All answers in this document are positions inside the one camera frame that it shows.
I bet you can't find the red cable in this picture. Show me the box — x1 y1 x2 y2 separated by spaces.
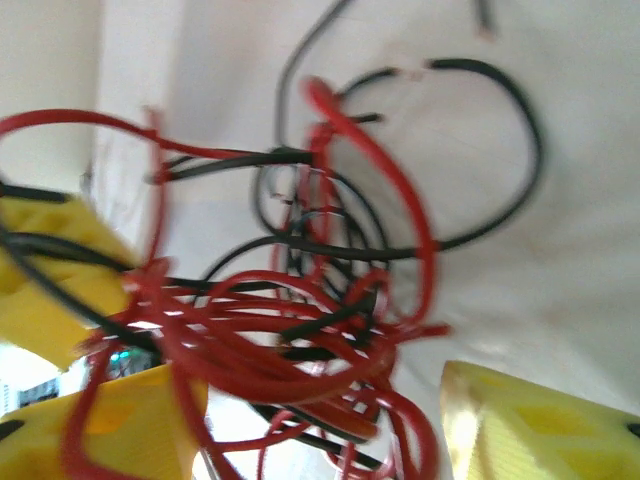
59 259 451 480
299 77 441 331
0 108 281 161

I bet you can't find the black cable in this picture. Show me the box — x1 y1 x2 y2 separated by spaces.
147 147 316 184
273 0 356 151
199 57 546 281

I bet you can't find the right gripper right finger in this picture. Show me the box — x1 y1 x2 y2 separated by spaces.
441 359 640 480

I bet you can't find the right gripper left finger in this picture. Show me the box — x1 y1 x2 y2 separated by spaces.
0 363 210 480

